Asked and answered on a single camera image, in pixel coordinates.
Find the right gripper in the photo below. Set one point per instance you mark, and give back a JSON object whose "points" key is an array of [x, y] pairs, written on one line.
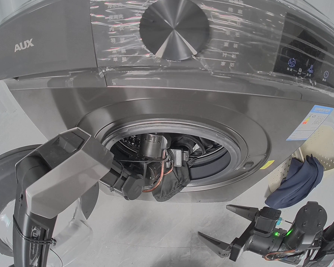
{"points": [[264, 243]]}

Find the black garment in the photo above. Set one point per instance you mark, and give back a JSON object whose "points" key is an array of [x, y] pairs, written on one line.
{"points": [[171, 185]]}

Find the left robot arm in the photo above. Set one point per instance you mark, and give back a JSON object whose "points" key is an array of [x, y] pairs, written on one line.
{"points": [[66, 171]]}

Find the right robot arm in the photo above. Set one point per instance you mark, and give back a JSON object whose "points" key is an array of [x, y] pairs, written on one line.
{"points": [[311, 221]]}

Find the heap of dark clothes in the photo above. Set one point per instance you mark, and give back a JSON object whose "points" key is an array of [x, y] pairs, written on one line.
{"points": [[196, 146]]}

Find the cream laundry basket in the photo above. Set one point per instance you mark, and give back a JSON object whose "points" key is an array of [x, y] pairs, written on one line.
{"points": [[327, 143]]}

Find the grey washing machine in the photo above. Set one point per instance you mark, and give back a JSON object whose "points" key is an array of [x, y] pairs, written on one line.
{"points": [[167, 101]]}

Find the washing machine door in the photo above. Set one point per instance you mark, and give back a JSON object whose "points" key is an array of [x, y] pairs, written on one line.
{"points": [[1, 177]]}

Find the dark blue garment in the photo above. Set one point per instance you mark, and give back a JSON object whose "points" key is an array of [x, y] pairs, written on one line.
{"points": [[297, 182]]}

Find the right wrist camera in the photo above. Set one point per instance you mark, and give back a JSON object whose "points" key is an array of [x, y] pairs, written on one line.
{"points": [[268, 220]]}

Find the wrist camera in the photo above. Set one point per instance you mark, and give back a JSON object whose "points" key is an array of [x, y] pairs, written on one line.
{"points": [[268, 220], [179, 157]]}

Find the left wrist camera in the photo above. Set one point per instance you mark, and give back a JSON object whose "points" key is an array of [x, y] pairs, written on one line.
{"points": [[179, 157]]}

